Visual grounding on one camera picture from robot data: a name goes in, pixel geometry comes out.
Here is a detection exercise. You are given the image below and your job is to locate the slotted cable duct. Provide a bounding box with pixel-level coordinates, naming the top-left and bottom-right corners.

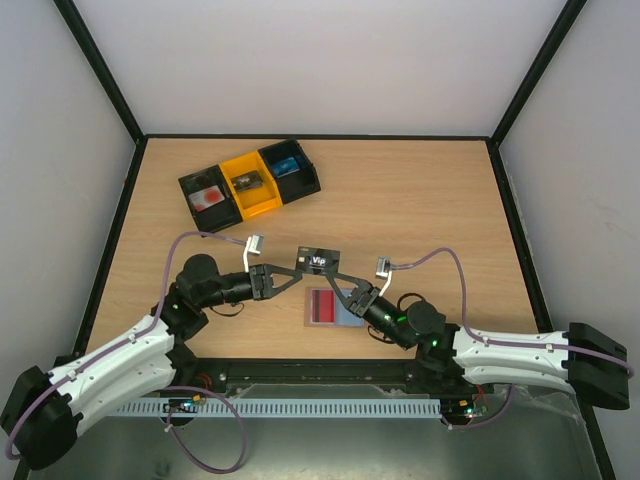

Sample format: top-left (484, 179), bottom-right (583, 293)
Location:
top-left (112, 398), bottom-right (441, 419)

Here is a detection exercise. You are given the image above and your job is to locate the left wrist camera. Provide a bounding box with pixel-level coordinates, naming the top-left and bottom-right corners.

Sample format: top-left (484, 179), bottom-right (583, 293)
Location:
top-left (242, 234), bottom-right (265, 273)

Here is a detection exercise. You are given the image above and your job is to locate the yellow bin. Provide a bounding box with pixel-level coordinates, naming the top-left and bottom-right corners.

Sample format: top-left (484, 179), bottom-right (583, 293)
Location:
top-left (219, 151), bottom-right (283, 221)

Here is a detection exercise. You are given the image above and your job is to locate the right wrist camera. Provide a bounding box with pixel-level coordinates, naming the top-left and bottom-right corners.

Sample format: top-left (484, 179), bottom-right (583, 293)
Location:
top-left (375, 257), bottom-right (394, 297)

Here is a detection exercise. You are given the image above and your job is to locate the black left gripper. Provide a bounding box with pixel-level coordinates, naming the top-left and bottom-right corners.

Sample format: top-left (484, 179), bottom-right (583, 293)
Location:
top-left (199, 264), bottom-right (302, 309)

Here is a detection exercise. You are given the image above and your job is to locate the black bin right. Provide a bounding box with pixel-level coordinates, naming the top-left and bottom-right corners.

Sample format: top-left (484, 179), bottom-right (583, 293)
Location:
top-left (258, 139), bottom-right (321, 204)

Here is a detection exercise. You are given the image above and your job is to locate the red white credit card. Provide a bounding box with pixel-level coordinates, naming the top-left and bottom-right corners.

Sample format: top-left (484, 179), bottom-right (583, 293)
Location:
top-left (188, 185), bottom-right (226, 212)

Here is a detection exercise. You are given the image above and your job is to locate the black aluminium frame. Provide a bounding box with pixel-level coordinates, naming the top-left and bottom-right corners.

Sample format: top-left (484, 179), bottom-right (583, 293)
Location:
top-left (0, 0), bottom-right (640, 480)

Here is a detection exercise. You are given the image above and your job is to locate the black bin left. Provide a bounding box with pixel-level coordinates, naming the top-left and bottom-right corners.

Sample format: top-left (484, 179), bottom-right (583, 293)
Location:
top-left (178, 165), bottom-right (242, 233)

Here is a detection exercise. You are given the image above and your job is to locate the black VIP card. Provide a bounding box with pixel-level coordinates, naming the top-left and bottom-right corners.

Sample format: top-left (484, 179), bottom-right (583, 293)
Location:
top-left (295, 246), bottom-right (341, 275)

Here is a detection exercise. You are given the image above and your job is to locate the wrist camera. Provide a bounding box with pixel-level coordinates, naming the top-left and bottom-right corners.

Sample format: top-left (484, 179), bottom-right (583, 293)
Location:
top-left (242, 234), bottom-right (265, 273)
top-left (375, 257), bottom-right (394, 297)

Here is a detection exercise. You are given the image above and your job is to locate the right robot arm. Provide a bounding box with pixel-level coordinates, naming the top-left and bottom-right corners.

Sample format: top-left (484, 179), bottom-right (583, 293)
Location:
top-left (326, 273), bottom-right (632, 410)

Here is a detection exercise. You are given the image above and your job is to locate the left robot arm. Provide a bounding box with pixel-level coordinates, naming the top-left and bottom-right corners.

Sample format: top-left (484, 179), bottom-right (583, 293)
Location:
top-left (1, 254), bottom-right (302, 470)

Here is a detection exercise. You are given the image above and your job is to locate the dark brown card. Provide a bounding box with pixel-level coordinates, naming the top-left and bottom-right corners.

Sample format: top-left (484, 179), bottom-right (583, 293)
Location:
top-left (231, 170), bottom-right (264, 194)

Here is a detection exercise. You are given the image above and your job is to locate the black bin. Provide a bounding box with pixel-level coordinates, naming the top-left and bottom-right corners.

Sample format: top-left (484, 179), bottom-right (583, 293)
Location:
top-left (258, 139), bottom-right (321, 204)
top-left (178, 165), bottom-right (242, 233)

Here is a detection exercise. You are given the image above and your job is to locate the blue card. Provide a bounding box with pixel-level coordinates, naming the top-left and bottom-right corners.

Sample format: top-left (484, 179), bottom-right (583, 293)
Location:
top-left (271, 156), bottom-right (300, 178)

